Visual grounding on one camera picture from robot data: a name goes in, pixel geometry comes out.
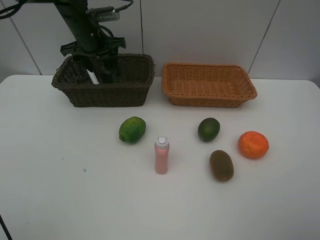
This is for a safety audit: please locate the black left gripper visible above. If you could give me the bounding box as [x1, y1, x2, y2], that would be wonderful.
[60, 29, 126, 82]

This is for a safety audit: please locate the black pump bottle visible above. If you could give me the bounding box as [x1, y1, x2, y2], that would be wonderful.
[101, 56, 119, 84]

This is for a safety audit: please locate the white marker pink cap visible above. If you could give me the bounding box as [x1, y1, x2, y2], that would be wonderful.
[86, 69, 100, 85]

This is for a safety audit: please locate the pink bottle white cap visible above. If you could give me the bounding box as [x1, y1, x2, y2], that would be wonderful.
[154, 136, 170, 175]

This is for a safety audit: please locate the dark green avocado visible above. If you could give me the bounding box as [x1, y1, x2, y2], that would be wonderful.
[197, 117, 221, 143]

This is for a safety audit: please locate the brown kiwi fruit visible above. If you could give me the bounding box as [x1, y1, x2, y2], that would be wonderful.
[209, 150, 234, 182]

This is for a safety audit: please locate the orange tangerine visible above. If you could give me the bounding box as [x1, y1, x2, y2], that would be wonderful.
[237, 131, 269, 160]

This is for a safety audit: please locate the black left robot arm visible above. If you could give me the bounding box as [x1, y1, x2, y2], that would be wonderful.
[54, 0, 126, 84]

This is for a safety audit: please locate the dark brown wicker basket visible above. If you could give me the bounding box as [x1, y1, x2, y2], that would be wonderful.
[51, 54, 155, 108]

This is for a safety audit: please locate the bright green lime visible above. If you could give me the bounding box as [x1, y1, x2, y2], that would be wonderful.
[118, 116, 147, 144]

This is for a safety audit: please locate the orange wicker basket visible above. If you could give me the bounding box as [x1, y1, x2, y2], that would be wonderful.
[162, 63, 258, 108]

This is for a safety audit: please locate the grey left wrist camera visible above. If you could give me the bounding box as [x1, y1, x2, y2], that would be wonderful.
[86, 6, 120, 23]

